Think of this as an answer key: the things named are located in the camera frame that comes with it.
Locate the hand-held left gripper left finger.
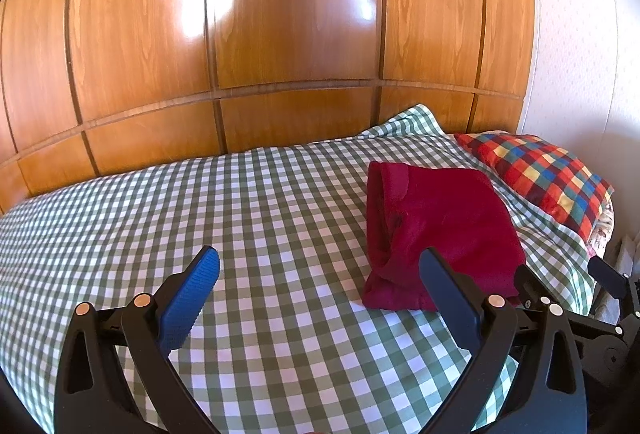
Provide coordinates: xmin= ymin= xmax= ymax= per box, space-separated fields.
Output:
xmin=52 ymin=245 xmax=222 ymax=434

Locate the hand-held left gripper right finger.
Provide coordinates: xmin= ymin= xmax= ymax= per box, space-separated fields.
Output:
xmin=418 ymin=248 xmax=588 ymax=434

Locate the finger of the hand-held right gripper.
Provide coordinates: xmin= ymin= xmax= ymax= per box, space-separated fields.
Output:
xmin=587 ymin=256 xmax=640 ymax=302
xmin=514 ymin=264 xmax=623 ymax=332

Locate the dark red fleece garment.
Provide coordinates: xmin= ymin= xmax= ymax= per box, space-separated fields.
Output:
xmin=361 ymin=161 xmax=527 ymax=312

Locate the floral bedding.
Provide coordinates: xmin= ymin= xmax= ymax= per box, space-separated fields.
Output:
xmin=585 ymin=206 xmax=617 ymax=259

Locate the green checked bed sheet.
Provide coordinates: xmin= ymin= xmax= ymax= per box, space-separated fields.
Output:
xmin=0 ymin=104 xmax=598 ymax=434

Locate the multicoloured checked pillow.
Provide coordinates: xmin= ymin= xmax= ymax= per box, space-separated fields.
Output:
xmin=454 ymin=130 xmax=616 ymax=235

